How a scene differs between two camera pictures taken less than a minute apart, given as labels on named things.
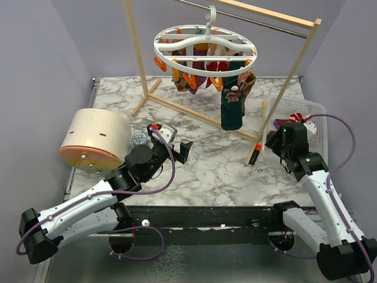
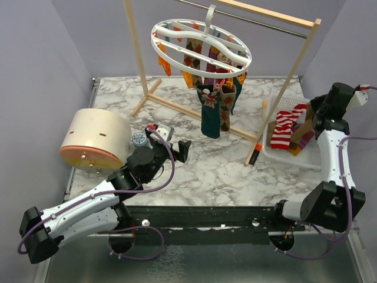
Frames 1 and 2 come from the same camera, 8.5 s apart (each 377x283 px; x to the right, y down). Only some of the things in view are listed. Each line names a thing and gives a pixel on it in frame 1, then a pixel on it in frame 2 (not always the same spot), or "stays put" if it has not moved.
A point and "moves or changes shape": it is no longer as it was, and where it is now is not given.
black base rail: (206, 224) stays put
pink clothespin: (242, 76) -> (218, 86)
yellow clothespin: (218, 85) -> (188, 78)
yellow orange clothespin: (191, 81) -> (165, 65)
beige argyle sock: (181, 85) -> (193, 62)
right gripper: (274, 142) -> (315, 102)
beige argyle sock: (250, 79) -> (226, 98)
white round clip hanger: (206, 50) moves or changes shape
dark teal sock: (234, 65) -> (238, 85)
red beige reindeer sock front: (214, 49) -> (222, 58)
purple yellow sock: (278, 122) -> (307, 135)
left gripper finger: (182, 155) stays put
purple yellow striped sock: (199, 49) -> (213, 52)
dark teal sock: (231, 104) -> (210, 99)
